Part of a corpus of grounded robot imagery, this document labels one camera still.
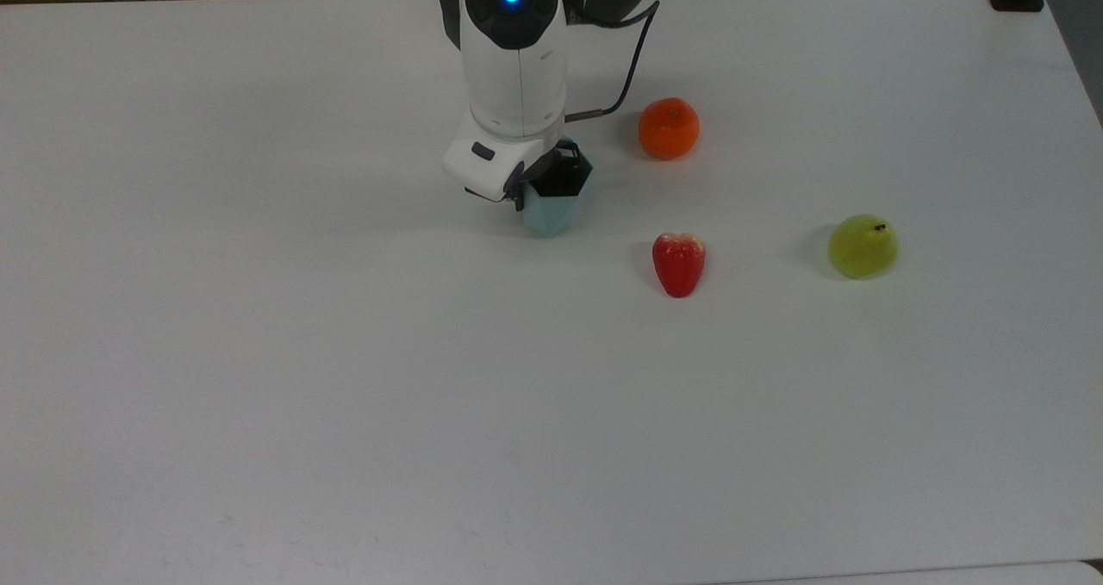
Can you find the red strawberry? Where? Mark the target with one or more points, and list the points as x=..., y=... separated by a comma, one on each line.
x=679, y=262

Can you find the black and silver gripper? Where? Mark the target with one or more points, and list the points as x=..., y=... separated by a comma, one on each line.
x=491, y=158

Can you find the orange fruit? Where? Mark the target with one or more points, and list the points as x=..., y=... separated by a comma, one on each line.
x=669, y=128

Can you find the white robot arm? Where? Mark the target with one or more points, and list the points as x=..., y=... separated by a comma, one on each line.
x=517, y=59

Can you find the teal hexagonal mug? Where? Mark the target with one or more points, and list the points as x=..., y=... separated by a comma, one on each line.
x=551, y=210

